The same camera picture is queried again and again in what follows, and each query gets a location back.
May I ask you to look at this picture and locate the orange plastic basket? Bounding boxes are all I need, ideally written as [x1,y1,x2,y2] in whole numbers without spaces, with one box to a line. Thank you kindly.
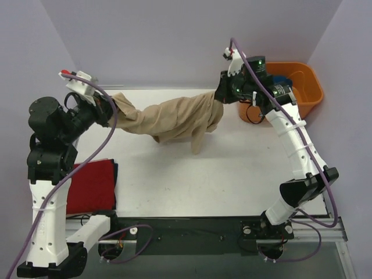
[250,62,324,119]

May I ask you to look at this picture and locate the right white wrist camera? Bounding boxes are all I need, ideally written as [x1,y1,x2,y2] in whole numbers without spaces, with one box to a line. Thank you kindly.
[223,47,244,77]

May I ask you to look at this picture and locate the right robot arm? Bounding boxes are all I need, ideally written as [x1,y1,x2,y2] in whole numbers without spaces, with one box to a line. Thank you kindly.
[214,51,339,238]

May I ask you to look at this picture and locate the beige t shirt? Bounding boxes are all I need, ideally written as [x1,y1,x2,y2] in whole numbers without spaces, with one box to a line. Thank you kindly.
[112,91,224,155]

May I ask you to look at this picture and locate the purple cable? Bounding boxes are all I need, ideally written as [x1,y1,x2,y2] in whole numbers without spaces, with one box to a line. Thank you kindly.
[4,74,155,278]
[229,37,339,264]

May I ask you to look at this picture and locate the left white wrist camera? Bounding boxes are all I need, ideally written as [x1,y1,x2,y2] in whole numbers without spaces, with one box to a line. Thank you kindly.
[59,70,98,106]

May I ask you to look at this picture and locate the aluminium rail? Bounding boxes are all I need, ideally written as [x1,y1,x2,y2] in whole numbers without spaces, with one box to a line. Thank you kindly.
[110,216,348,243]

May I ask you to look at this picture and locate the folded red t shirt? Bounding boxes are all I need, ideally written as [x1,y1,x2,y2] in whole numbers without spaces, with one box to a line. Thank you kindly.
[66,159,117,215]

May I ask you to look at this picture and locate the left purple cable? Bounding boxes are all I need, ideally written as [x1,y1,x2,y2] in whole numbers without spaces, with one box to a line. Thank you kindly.
[4,74,155,278]

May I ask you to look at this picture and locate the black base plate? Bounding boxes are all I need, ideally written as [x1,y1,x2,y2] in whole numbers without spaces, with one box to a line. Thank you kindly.
[98,216,294,261]

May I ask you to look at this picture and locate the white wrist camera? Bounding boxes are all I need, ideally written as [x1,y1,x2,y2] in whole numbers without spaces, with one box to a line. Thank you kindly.
[223,47,244,77]
[59,70,98,106]

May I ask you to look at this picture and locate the crumpled blue t shirt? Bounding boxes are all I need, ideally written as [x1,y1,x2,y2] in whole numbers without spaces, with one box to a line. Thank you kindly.
[273,75,293,88]

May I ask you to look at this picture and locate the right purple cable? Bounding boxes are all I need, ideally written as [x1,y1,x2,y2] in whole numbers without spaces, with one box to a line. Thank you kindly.
[229,37,339,264]

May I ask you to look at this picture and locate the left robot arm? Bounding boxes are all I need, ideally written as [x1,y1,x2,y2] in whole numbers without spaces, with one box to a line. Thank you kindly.
[16,93,120,278]

